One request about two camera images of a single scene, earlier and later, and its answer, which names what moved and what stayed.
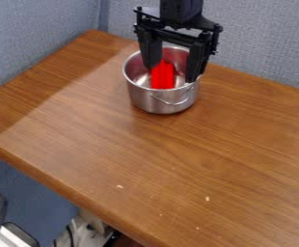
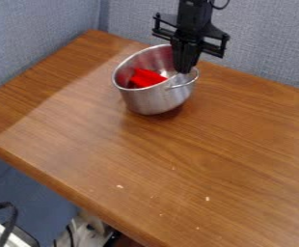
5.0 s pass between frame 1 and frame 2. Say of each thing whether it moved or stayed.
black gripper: moved
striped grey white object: stayed
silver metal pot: moved
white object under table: stayed
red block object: moved
